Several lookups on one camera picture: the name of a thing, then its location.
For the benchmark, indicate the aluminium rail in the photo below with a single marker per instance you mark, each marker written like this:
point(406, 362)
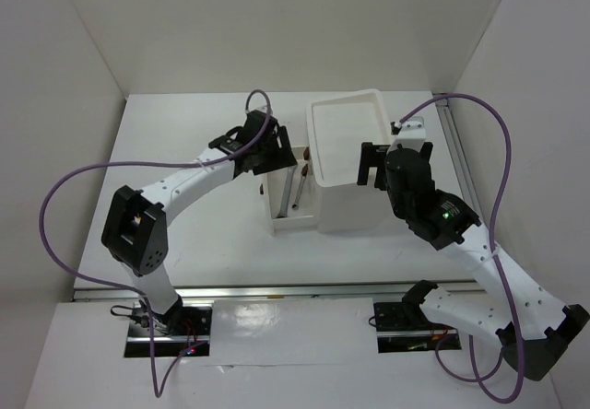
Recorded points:
point(287, 291)
point(458, 155)

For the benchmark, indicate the small silver wrench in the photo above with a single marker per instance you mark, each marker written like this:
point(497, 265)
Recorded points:
point(297, 199)

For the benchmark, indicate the long silver ratchet wrench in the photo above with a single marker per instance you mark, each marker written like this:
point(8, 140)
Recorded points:
point(284, 205)

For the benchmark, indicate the front aluminium rail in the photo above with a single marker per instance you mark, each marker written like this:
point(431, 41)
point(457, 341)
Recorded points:
point(287, 291)

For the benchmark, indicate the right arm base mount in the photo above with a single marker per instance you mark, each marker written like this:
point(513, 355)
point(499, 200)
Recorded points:
point(402, 328)

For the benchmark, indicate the white drawer cabinet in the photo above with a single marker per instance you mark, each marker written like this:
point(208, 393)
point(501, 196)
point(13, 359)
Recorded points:
point(337, 127)

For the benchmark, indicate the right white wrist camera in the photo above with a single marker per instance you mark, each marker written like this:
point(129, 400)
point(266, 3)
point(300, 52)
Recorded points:
point(410, 134)

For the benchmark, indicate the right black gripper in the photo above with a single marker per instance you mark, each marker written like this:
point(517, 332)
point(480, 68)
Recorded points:
point(371, 156)

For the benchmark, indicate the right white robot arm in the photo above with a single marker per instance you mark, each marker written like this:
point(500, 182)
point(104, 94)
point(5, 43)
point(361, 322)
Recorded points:
point(531, 328)

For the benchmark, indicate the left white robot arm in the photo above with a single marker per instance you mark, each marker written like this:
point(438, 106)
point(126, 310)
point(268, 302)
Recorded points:
point(136, 227)

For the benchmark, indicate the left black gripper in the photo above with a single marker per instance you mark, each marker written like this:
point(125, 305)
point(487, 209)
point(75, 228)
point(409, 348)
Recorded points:
point(282, 156)

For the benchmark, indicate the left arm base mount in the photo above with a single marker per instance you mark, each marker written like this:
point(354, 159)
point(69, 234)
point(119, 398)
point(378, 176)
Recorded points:
point(191, 332)

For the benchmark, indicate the right side aluminium rail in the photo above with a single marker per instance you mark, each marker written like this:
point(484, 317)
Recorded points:
point(458, 155)

